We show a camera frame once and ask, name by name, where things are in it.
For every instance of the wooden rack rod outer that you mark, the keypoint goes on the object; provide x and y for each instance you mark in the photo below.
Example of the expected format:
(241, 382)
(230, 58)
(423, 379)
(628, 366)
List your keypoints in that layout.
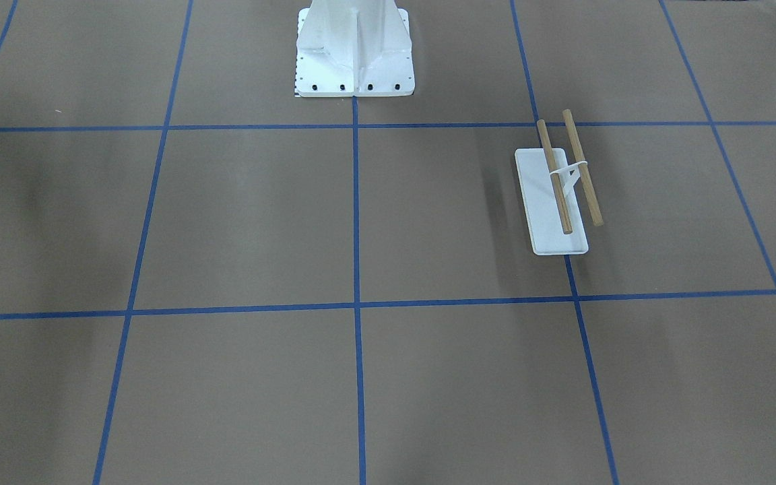
(584, 172)

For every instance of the wooden rack rod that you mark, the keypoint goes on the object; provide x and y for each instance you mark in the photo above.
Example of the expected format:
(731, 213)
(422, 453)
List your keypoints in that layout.
(584, 172)
(554, 176)

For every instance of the wooden rack rod inner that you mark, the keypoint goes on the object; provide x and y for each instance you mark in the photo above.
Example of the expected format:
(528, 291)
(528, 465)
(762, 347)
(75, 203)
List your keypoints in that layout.
(554, 176)

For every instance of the white towel rack base tray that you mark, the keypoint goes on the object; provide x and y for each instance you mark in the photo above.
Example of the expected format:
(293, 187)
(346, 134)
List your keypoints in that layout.
(539, 200)

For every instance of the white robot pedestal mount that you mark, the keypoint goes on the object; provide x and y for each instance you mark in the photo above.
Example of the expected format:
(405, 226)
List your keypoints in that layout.
(354, 48)

